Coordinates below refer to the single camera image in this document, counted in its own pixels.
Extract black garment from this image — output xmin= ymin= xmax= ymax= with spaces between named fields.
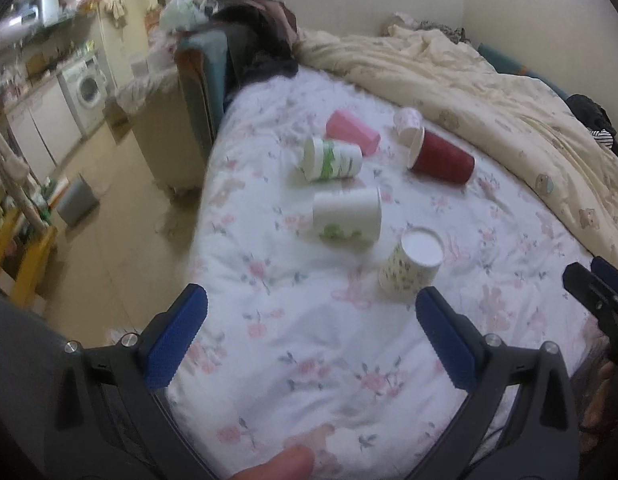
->
xmin=566 ymin=93 xmax=618 ymax=150

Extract person's left hand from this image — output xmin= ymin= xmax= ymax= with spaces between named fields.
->
xmin=230 ymin=444 xmax=316 ymax=480

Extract white plastic bag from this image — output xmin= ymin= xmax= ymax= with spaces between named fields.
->
xmin=158 ymin=0 xmax=211 ymax=32

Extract white washing machine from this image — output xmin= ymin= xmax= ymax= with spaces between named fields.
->
xmin=56 ymin=54 xmax=111 ymax=130

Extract green striped white cup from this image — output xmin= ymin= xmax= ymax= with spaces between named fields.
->
xmin=302 ymin=137 xmax=364 ymax=183

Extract white cup with green leaves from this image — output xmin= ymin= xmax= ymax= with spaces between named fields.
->
xmin=312 ymin=187 xmax=383 ymax=246

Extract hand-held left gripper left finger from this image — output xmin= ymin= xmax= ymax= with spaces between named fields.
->
xmin=45 ymin=283 xmax=225 ymax=480

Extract dark clothes pile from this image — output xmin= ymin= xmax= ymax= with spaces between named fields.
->
xmin=203 ymin=0 xmax=304 ymax=87

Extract leopard print pillow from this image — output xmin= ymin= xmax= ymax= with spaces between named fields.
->
xmin=387 ymin=11 xmax=468 ymax=45

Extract grey trash bin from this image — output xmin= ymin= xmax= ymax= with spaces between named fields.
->
xmin=55 ymin=175 xmax=100 ymax=226

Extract cream quilt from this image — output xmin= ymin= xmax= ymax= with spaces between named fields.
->
xmin=293 ymin=24 xmax=618 ymax=272

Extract cloth covered side table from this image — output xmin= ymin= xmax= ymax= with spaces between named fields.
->
xmin=116 ymin=66 xmax=208 ymax=192

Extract floral bed sheet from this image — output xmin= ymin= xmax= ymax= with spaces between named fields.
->
xmin=165 ymin=66 xmax=612 ymax=480

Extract white kitchen cabinet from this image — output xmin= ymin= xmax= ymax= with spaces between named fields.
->
xmin=4 ymin=79 xmax=85 ymax=172

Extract yellow table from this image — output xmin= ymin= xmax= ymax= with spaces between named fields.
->
xmin=0 ymin=207 xmax=58 ymax=307

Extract cardboard box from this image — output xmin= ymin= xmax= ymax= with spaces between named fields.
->
xmin=102 ymin=97 xmax=133 ymax=144

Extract small pink patterned white cup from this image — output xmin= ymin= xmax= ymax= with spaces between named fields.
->
xmin=392 ymin=107 xmax=425 ymax=149

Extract teal pillow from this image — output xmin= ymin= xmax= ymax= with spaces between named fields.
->
xmin=476 ymin=42 xmax=570 ymax=100

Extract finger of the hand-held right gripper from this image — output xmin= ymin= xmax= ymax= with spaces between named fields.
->
xmin=591 ymin=256 xmax=618 ymax=302
xmin=562 ymin=262 xmax=618 ymax=322

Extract flower dotted paper cup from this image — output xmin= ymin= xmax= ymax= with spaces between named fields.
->
xmin=378 ymin=227 xmax=445 ymax=302

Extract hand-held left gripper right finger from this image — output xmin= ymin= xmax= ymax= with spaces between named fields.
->
xmin=403 ymin=286 xmax=586 ymax=480

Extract red cup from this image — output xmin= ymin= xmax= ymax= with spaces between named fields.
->
xmin=406 ymin=128 xmax=476 ymax=186

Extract teal chair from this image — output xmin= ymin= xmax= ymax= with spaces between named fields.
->
xmin=175 ymin=27 xmax=242 ymax=153

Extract grey garment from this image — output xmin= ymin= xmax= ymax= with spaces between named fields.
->
xmin=0 ymin=292 xmax=65 ymax=480

